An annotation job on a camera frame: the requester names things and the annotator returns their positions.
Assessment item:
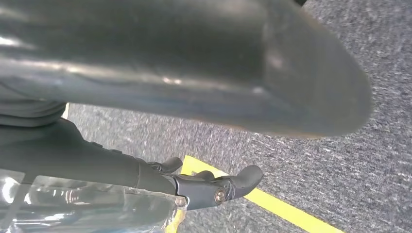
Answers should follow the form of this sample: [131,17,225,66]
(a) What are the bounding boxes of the glossy robot body shell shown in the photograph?
[0,0,375,139]

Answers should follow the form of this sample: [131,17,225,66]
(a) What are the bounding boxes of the yellow floor tape square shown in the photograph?
[165,155,345,233]

